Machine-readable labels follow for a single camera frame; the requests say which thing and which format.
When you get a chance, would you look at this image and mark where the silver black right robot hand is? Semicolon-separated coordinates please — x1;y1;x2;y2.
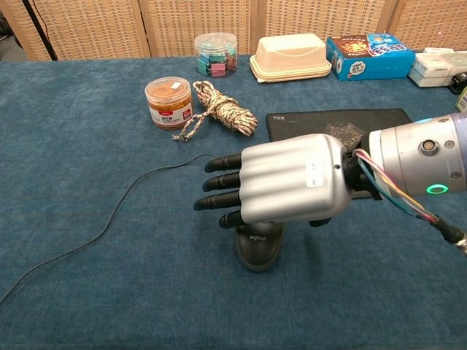
193;133;355;230

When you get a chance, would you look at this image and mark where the black wired computer mouse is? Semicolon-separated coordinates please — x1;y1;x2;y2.
235;221;285;273

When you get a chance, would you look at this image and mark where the thin black mouse cable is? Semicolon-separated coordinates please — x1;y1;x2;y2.
0;154;220;304

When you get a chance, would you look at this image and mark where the black printed mouse pad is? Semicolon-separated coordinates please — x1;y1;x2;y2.
265;108;415;201

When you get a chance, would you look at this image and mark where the cream plastic lidded box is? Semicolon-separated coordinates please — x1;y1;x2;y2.
249;33;333;85

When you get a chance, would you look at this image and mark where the clear jar of rubber bands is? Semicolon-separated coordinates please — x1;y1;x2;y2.
144;77;193;131

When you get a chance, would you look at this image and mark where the clear jar of binder clips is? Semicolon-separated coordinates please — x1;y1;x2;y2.
193;33;239;79

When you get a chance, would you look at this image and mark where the blue printed cardboard box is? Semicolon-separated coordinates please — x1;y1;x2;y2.
325;34;417;82

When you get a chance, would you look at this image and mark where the stack of white boxes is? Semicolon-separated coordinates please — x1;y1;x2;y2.
407;47;467;88

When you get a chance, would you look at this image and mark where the woven wicker folding screen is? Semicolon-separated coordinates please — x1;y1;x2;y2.
0;0;467;62

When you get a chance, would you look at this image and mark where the blue fabric tablecloth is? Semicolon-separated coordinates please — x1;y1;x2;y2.
0;54;467;350

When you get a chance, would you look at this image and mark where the small black device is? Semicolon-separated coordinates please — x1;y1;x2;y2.
447;71;467;95

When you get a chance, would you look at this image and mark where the black stand pole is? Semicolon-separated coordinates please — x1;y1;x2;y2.
21;0;59;61

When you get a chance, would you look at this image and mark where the coiled beige braided rope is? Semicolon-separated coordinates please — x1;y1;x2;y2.
171;80;259;143

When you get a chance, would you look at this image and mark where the multicoloured wire bundle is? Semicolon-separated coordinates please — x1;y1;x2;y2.
354;148;467;256

